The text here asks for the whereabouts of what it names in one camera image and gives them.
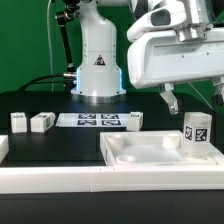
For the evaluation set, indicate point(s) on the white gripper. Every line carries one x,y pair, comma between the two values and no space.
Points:
158,57

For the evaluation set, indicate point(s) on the white square tabletop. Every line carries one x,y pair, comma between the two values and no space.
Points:
152,148

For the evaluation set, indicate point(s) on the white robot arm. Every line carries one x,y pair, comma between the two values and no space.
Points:
98,76

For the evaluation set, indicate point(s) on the white obstacle fence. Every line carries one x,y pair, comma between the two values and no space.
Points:
110,178

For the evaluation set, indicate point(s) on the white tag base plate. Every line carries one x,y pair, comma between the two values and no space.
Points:
92,120

